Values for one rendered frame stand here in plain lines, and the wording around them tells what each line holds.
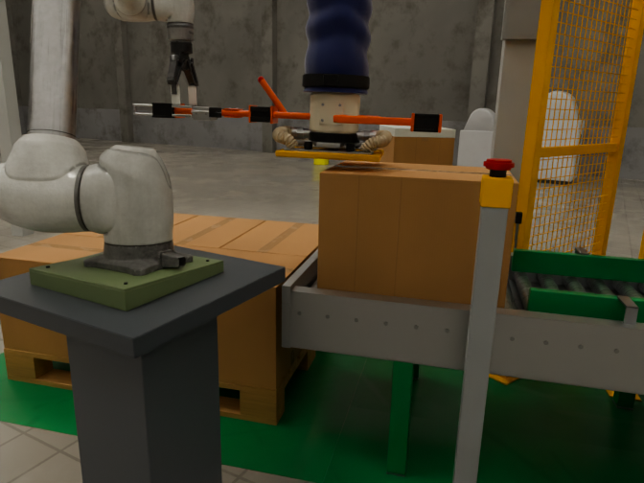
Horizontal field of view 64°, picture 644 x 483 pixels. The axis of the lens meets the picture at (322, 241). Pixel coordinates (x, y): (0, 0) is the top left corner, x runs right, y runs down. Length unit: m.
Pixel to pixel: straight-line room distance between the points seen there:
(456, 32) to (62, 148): 10.31
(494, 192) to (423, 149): 2.26
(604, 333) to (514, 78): 1.49
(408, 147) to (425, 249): 1.91
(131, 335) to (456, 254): 1.02
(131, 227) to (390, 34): 10.69
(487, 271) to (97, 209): 0.91
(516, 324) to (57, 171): 1.23
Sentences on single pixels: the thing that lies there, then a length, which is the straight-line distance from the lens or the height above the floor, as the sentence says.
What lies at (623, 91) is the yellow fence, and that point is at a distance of 2.90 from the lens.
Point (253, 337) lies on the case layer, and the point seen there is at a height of 0.34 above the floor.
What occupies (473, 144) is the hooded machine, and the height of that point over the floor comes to 0.56.
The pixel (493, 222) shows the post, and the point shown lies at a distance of 1.30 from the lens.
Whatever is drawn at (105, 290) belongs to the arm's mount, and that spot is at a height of 0.78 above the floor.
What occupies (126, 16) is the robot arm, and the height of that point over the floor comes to 1.43.
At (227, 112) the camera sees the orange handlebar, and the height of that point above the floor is 1.12.
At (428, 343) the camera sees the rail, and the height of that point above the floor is 0.48.
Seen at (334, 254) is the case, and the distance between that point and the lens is 1.70.
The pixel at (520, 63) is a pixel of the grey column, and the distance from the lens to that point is 2.76.
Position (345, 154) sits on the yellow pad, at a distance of 1.68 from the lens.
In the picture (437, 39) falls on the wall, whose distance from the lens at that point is 11.33.
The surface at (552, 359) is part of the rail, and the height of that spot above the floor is 0.47.
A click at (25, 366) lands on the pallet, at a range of 2.54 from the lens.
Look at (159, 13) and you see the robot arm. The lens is 1.99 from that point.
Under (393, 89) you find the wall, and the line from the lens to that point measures 11.54.
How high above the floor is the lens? 1.16
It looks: 15 degrees down
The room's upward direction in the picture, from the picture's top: 1 degrees clockwise
